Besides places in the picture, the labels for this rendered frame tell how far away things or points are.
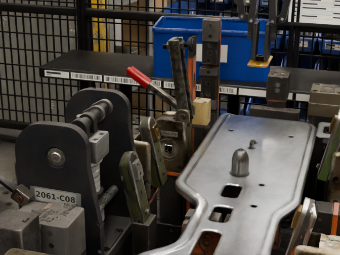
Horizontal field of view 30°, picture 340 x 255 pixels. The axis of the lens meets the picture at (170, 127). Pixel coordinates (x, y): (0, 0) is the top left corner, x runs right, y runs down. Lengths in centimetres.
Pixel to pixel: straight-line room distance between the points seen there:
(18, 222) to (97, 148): 16
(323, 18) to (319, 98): 33
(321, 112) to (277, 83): 13
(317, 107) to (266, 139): 20
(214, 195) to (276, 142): 28
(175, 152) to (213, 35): 36
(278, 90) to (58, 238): 82
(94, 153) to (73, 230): 12
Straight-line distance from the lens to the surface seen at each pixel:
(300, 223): 88
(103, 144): 93
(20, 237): 82
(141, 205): 102
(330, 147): 120
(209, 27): 155
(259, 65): 121
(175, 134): 130
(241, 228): 100
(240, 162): 116
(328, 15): 177
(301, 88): 161
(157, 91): 130
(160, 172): 116
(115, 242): 103
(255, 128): 141
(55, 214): 89
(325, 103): 150
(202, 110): 137
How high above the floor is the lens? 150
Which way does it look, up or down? 21 degrees down
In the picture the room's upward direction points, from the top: straight up
